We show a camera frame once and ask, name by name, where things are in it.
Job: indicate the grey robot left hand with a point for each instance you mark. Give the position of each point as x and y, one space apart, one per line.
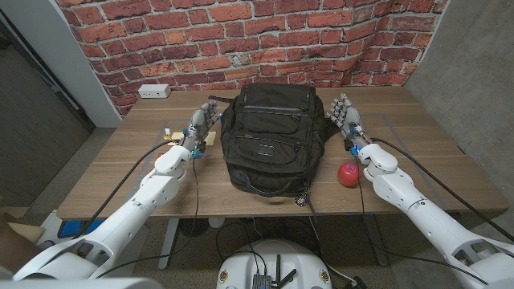
197 124

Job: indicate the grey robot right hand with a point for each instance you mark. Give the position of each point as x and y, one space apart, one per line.
351 118

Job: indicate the black backpack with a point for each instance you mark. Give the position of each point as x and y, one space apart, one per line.
273 132

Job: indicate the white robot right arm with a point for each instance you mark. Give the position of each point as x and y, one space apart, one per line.
425 221

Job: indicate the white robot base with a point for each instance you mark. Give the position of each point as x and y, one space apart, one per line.
289 257

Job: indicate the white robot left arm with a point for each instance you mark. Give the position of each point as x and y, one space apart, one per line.
132 208

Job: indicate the yellow sticky note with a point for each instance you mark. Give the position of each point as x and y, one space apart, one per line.
210 138

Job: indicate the red ball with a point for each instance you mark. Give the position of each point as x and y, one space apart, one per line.
347 175

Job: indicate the white power strip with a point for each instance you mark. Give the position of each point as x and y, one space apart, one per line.
154 91

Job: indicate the brick print backdrop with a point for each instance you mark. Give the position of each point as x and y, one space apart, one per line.
241 40

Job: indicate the black round floor disc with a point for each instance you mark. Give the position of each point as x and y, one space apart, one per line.
193 228

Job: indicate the white table leg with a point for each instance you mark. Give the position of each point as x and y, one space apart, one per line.
168 241

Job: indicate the grey table leg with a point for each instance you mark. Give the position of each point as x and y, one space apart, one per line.
377 245

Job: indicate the blue floor mat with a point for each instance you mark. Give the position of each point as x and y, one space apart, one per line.
70 229

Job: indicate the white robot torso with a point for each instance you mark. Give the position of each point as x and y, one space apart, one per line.
80 284

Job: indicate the brown cardboard box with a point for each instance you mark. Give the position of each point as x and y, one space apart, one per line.
20 245

